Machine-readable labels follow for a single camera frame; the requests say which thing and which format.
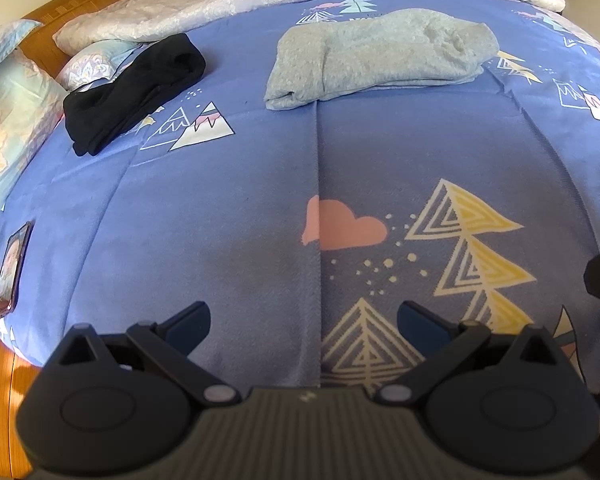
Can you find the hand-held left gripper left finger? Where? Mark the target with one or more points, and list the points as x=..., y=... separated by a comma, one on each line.
x=190, y=322

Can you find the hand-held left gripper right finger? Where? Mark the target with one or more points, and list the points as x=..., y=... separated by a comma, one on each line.
x=420, y=325

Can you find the grey fleece pants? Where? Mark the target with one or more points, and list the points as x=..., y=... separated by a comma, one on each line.
x=375, y=55

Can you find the black pants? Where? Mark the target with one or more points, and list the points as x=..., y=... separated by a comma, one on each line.
x=130, y=90

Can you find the blue printed blanket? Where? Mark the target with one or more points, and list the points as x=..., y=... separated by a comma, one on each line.
x=260, y=200

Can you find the black smartphone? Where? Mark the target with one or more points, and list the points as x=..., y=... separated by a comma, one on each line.
x=11, y=272

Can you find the large light blue patterned pillow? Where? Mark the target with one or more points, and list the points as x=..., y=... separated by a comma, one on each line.
x=15, y=125

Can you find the lilac patterned pillow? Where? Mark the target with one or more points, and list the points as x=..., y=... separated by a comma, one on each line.
x=92, y=62

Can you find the small light blue patterned pillow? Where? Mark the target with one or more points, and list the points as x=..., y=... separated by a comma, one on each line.
x=5, y=45

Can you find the wooden headboard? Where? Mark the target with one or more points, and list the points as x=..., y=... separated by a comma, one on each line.
x=75, y=5

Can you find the wooden bed frame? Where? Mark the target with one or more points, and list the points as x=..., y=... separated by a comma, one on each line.
x=5, y=400

